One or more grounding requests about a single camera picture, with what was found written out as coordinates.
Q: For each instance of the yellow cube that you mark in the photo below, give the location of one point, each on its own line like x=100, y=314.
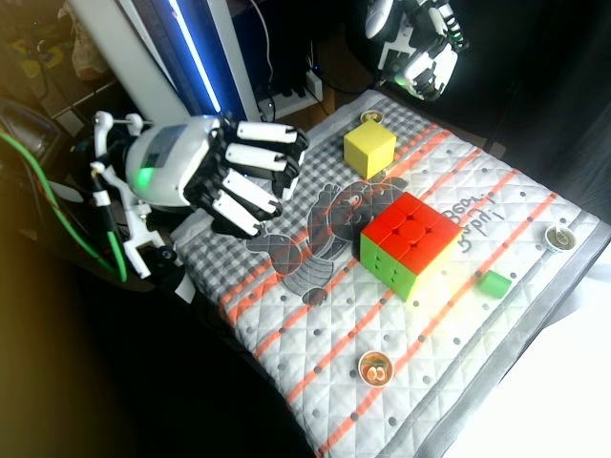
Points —
x=370, y=145

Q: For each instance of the Rubik's cube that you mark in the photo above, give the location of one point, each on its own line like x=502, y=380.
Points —
x=410, y=229

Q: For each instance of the small bowl with egg halves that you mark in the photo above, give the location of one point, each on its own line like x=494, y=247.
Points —
x=375, y=369

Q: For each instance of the small orange soup bowl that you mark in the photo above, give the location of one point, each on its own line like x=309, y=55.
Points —
x=371, y=117

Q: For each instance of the white column with blue light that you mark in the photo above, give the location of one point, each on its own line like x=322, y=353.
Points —
x=119, y=57

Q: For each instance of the small bowl with spoon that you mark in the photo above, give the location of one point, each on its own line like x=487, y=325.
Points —
x=559, y=238

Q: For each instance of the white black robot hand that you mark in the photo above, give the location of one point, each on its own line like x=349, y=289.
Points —
x=429, y=71
x=167, y=162

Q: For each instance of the grey quilt with printed bear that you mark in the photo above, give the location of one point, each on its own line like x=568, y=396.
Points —
x=334, y=334

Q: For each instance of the green toy cylinder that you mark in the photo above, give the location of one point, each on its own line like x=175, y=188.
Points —
x=494, y=285

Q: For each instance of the white power strip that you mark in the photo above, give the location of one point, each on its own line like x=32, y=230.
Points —
x=286, y=102

